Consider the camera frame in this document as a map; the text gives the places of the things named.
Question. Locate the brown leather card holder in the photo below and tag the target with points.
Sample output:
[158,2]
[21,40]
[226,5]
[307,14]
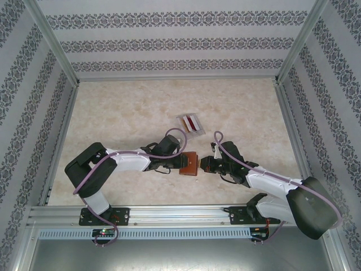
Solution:
[189,168]

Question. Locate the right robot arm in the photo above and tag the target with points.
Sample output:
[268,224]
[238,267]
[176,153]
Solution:
[270,182]

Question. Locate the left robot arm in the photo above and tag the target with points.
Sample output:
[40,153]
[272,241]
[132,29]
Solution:
[127,163]

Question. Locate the clear plastic card case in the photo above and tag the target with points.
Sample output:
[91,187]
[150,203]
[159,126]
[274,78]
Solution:
[197,132]

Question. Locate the red credit card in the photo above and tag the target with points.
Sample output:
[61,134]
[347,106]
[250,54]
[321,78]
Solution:
[194,123]

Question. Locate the orange credit card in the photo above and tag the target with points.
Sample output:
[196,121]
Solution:
[186,124]

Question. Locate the right circuit board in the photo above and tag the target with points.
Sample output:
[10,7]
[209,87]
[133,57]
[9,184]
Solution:
[259,235]

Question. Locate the circuit board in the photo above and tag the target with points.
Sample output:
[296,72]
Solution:
[104,233]
[259,235]

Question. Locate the grey metal panel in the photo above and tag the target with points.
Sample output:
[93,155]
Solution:
[180,255]

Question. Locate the left circuit board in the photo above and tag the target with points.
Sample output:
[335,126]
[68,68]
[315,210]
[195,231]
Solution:
[104,233]

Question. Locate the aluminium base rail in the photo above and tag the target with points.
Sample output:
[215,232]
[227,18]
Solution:
[175,216]

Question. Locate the aluminium side rail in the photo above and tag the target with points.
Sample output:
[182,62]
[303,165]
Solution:
[293,135]
[59,146]

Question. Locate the aluminium frame post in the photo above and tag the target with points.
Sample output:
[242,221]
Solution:
[301,42]
[53,42]

